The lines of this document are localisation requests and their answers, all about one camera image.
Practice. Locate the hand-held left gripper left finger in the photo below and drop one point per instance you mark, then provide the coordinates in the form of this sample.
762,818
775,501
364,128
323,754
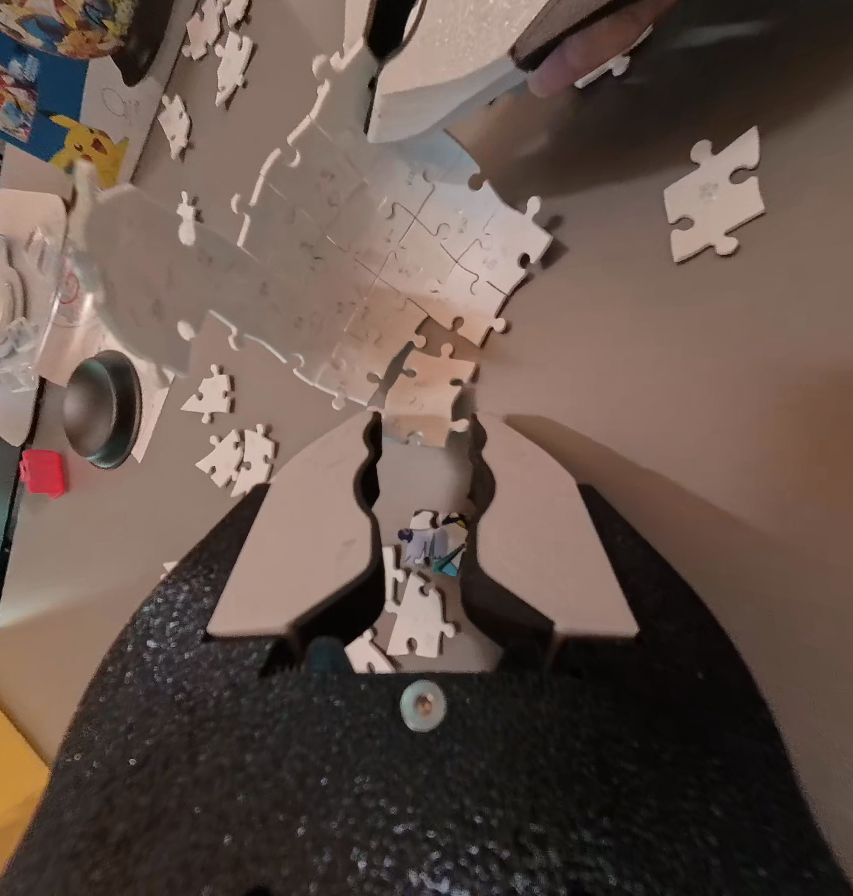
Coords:
300,553

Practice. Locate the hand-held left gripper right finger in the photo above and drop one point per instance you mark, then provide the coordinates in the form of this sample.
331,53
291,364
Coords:
552,553

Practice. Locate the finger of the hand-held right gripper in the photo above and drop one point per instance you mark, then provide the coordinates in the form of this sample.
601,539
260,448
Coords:
377,28
454,63

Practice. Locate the joined pair white puzzle pieces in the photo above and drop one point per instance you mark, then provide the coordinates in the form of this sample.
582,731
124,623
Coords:
433,392

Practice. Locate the assembled curved puzzle ball section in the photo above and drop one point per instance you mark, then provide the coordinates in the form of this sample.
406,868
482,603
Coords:
328,245

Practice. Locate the blue printed puzzle piece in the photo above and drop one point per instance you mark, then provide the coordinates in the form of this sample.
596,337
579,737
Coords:
433,542

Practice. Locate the black round ball stand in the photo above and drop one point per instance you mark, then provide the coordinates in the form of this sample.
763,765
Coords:
104,409

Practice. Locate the blue puzzle box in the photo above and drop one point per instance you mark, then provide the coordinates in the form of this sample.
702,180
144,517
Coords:
20,84

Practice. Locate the person's right hand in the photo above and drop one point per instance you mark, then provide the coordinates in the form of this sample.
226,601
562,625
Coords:
580,66

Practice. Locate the white printed instruction leaflet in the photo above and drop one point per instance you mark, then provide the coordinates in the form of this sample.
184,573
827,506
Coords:
150,413

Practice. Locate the small red block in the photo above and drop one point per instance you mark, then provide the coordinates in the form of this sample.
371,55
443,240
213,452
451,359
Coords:
43,474

